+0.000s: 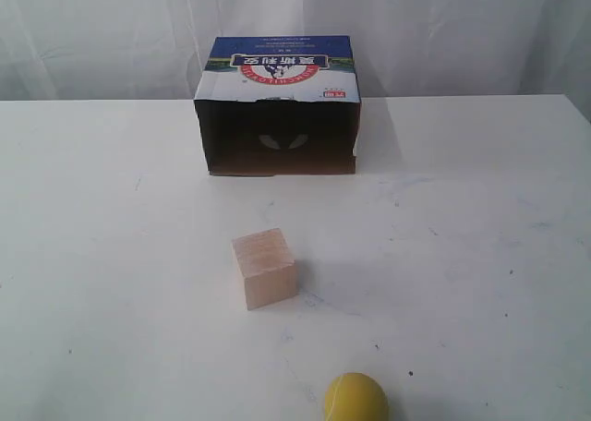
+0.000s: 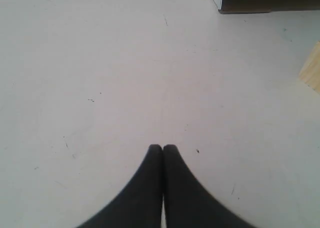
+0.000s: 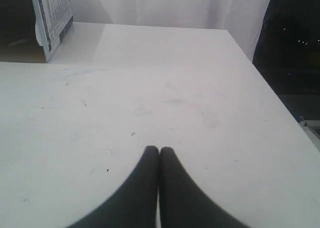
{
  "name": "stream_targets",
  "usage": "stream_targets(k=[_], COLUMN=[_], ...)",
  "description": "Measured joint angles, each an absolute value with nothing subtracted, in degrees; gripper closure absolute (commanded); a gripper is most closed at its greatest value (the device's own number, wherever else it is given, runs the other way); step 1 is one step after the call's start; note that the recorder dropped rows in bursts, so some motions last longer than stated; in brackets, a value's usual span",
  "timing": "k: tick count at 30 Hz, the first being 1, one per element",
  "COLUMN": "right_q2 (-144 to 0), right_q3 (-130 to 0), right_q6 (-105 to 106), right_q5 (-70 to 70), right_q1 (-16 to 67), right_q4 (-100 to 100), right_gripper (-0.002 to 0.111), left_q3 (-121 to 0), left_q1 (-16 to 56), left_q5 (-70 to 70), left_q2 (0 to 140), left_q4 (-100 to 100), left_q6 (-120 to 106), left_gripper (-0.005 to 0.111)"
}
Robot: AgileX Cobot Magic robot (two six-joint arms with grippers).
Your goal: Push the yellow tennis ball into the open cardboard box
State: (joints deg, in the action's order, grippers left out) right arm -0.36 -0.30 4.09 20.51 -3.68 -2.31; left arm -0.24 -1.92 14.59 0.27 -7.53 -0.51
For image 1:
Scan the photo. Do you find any light wooden cube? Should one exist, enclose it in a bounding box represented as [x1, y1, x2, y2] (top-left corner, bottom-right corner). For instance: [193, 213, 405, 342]
[232, 228, 298, 310]

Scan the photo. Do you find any blue white cardboard box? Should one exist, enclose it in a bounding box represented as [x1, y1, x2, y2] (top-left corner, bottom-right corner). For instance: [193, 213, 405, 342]
[194, 35, 362, 176]

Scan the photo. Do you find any yellow tennis ball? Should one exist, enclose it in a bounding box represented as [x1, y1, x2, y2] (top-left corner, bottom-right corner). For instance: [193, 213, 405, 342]
[324, 372, 389, 421]

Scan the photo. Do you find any white backdrop curtain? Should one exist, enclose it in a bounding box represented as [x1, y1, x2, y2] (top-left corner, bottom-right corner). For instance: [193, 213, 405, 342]
[1, 0, 590, 109]

